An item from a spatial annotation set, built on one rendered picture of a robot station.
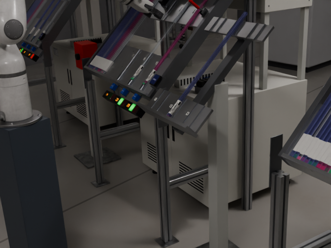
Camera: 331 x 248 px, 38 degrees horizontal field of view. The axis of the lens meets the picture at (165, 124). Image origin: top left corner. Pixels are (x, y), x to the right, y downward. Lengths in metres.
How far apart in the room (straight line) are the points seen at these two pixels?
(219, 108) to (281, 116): 0.77
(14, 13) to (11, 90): 0.29
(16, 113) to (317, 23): 3.80
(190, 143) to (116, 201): 0.56
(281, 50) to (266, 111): 2.89
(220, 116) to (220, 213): 0.43
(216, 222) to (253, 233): 0.37
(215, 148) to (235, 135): 0.48
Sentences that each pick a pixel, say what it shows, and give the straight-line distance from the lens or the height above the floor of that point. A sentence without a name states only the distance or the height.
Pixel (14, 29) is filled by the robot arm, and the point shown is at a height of 1.06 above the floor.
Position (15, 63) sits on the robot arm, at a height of 0.94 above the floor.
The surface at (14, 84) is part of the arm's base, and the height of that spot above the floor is 0.86.
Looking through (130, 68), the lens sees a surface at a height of 0.78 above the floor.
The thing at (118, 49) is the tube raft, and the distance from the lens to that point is 2.46.
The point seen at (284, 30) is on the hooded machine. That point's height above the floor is 0.42.
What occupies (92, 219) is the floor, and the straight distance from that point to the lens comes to 2.56.
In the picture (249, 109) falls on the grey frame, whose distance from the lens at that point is 2.33.
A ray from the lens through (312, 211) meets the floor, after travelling 2.61.
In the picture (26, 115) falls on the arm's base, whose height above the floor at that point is 0.73.
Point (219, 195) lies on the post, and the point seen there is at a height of 0.34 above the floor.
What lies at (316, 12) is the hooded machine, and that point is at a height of 0.62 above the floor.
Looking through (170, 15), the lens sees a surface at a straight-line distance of 2.35.
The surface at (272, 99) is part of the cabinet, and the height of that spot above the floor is 0.56.
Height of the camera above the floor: 1.32
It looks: 21 degrees down
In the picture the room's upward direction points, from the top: 3 degrees counter-clockwise
